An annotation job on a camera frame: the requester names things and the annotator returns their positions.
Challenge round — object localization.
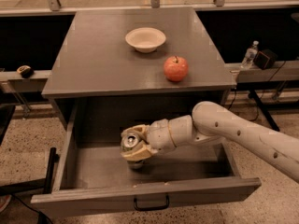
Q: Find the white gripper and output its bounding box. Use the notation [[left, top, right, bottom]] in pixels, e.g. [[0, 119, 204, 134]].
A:
[[121, 119, 176, 161]]

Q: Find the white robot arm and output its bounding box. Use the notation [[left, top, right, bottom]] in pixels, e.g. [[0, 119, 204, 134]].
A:
[[121, 102, 299, 182]]

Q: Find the open grey top drawer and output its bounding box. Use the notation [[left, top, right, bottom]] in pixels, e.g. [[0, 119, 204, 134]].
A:
[[31, 97, 261, 217]]

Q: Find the grey cabinet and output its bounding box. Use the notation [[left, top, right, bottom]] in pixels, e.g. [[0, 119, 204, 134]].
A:
[[41, 7, 236, 133]]

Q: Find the red apple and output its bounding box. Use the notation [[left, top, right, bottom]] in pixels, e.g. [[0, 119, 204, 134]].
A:
[[164, 56, 189, 82]]

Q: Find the white paper bowl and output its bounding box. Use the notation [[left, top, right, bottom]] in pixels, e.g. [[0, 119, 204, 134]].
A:
[[125, 27, 166, 53]]

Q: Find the clear water bottle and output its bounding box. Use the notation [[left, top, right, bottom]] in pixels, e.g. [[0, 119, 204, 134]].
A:
[[241, 41, 259, 69]]

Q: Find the black yellow tape measure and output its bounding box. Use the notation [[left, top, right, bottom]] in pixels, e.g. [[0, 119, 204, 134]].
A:
[[17, 65, 34, 78]]

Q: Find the small black box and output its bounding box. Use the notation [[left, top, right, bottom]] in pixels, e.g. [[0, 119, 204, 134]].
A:
[[254, 49, 278, 70]]

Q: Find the grey side ledge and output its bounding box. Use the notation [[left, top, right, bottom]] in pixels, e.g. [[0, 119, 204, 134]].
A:
[[0, 70, 50, 93]]

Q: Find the black drawer handle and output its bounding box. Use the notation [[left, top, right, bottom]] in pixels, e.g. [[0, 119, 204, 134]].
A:
[[133, 194, 170, 212]]

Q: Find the black power cable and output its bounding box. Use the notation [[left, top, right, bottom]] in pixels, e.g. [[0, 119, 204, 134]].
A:
[[228, 60, 288, 123]]

